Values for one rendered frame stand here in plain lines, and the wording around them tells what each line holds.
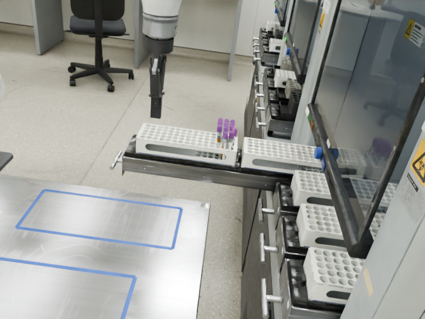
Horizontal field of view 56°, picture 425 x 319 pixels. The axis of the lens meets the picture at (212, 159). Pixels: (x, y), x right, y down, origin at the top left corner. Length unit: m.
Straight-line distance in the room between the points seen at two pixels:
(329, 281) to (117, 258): 0.42
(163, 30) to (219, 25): 3.63
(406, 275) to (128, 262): 0.52
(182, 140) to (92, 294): 0.55
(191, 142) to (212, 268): 0.94
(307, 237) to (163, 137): 0.51
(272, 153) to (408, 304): 0.65
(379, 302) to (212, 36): 4.22
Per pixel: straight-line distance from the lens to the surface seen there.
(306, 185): 1.09
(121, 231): 0.93
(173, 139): 1.19
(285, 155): 1.20
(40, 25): 4.55
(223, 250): 2.09
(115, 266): 0.86
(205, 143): 1.18
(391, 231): 0.67
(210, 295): 1.89
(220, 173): 1.18
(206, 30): 4.70
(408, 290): 0.66
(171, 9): 1.06
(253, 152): 1.18
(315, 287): 0.84
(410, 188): 0.63
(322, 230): 0.97
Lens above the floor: 1.44
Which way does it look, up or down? 31 degrees down
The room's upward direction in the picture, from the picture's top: 8 degrees clockwise
